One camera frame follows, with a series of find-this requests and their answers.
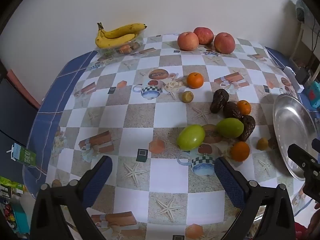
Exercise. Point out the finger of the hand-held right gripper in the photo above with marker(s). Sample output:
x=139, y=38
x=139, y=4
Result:
x=316, y=145
x=298, y=155

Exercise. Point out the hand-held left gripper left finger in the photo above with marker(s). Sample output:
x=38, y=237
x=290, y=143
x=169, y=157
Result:
x=100, y=177

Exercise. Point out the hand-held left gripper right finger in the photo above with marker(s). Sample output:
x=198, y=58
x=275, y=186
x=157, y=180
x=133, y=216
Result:
x=230, y=185

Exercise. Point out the metal bowl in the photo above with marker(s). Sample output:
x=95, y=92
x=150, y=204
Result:
x=290, y=130

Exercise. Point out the orange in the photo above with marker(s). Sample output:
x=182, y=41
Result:
x=195, y=80
x=240, y=151
x=243, y=107

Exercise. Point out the small yellowish round fruit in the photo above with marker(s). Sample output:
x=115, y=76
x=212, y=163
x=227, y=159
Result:
x=187, y=96
x=262, y=143

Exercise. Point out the green mango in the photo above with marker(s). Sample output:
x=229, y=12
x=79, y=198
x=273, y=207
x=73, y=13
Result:
x=230, y=127
x=190, y=137

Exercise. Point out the dark avocado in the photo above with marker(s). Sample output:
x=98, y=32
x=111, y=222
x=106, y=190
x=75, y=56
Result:
x=247, y=127
x=218, y=100
x=231, y=110

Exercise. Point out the teal box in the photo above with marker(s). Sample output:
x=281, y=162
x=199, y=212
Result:
x=313, y=93

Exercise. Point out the white power adapter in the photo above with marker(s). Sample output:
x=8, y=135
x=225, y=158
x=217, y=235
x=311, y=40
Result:
x=291, y=80

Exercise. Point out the black power adapter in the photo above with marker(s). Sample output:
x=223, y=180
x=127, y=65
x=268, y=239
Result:
x=301, y=76

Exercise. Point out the checkered printed tablecloth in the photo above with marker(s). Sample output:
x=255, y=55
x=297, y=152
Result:
x=150, y=117

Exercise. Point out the green milk carton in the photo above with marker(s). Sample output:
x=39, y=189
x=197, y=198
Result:
x=25, y=155

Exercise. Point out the dark cabinet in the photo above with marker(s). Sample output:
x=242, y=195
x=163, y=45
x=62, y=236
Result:
x=15, y=110

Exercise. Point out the clear plastic container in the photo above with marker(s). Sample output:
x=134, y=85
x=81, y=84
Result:
x=136, y=51

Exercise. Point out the red apple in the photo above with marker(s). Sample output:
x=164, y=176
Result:
x=188, y=41
x=224, y=43
x=203, y=35

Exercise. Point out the yellow banana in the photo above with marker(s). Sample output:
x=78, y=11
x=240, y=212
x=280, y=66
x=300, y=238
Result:
x=112, y=42
x=125, y=30

